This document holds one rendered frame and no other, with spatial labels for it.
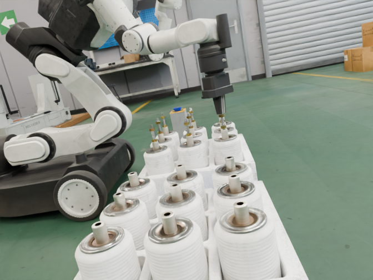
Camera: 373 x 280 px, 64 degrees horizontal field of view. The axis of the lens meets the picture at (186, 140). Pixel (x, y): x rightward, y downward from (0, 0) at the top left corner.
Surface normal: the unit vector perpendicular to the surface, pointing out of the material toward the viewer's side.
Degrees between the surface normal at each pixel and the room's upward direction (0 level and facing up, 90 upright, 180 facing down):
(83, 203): 90
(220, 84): 90
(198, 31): 90
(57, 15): 96
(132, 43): 103
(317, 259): 0
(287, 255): 0
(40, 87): 68
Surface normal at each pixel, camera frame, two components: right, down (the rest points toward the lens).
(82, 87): 0.18, 0.58
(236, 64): -0.04, 0.25
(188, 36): -0.53, 0.30
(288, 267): -0.19, -0.95
